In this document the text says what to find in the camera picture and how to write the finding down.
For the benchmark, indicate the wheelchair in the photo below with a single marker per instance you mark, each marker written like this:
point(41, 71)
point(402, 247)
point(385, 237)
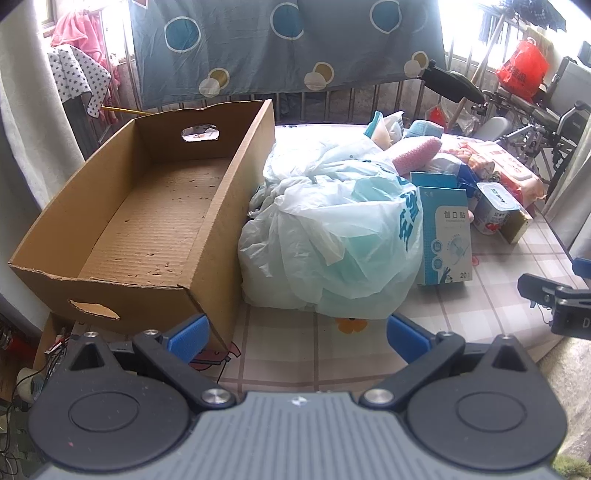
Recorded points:
point(549, 127)

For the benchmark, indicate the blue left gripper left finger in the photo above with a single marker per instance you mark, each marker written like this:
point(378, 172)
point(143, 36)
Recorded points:
point(188, 339)

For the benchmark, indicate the pink sponge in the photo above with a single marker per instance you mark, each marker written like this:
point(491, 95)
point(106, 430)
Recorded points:
point(413, 153)

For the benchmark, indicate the red plastic bag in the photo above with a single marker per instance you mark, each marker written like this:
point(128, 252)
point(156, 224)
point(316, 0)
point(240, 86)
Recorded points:
point(523, 73)

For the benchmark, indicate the white plastic shopping bag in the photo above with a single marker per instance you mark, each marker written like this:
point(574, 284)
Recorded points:
point(333, 229)

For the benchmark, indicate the pink hanging garment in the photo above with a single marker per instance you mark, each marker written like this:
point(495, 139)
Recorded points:
point(83, 30)

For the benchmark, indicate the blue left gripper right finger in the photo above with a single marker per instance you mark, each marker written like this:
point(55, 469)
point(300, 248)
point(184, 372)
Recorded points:
point(407, 338)

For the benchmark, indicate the blue patterned bedsheet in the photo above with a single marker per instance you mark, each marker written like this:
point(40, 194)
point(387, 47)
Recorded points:
point(195, 50)

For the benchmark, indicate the polka dot cloth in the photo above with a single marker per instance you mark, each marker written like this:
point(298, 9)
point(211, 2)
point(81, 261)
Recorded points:
point(77, 75)

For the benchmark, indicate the black padded seat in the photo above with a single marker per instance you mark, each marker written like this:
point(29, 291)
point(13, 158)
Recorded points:
point(451, 85)

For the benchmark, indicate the teal towel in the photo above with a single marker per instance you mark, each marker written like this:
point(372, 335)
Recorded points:
point(421, 128)

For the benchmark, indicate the wet wipes pack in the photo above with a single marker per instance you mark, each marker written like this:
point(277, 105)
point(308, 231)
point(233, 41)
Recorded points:
point(491, 162)

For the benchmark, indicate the gold tissue pack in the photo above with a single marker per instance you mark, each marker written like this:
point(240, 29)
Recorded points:
point(515, 225)

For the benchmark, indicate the white curtain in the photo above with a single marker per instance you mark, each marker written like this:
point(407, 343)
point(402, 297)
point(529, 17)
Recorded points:
point(35, 123)

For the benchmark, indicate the yogurt cup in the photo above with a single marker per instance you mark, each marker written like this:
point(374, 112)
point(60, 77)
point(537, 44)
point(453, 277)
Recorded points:
point(494, 204)

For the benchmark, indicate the brown cardboard box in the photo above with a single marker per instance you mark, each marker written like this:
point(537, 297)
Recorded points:
point(145, 234)

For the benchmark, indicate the blue bandage box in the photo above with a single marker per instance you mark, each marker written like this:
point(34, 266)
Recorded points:
point(447, 252)

